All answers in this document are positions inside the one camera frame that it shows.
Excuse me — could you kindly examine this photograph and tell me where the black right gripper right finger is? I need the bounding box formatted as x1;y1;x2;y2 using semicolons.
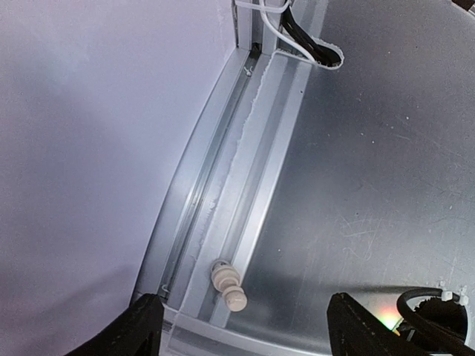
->
327;292;427;356

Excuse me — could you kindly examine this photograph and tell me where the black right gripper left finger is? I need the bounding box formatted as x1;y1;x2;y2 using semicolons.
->
68;294;164;356

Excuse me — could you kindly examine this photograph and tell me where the fallen white pawn piece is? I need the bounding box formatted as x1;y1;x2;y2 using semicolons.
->
211;260;248;312

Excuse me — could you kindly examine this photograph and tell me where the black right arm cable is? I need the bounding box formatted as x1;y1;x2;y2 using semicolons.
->
396;288;475;356

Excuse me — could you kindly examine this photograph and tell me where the side aluminium rail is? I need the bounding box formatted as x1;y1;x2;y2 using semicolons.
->
134;1;328;334

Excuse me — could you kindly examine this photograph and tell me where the white and black cable bundle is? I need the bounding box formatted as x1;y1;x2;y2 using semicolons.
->
233;0;345;70

